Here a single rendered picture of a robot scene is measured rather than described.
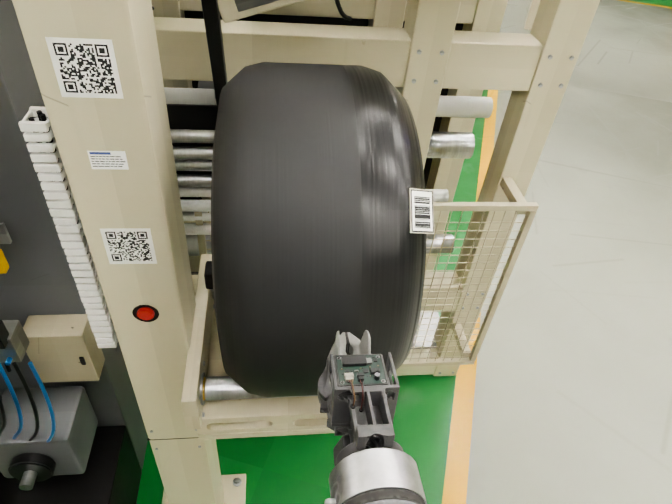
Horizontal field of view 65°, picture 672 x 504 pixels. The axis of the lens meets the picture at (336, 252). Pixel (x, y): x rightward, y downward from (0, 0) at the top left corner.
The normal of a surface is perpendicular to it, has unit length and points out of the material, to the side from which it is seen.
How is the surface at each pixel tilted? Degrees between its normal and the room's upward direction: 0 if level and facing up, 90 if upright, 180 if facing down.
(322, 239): 53
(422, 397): 0
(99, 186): 90
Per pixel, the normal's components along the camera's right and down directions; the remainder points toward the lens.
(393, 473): 0.29, -0.80
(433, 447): 0.07, -0.75
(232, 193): -0.58, -0.10
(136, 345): 0.10, 0.66
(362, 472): -0.36, -0.75
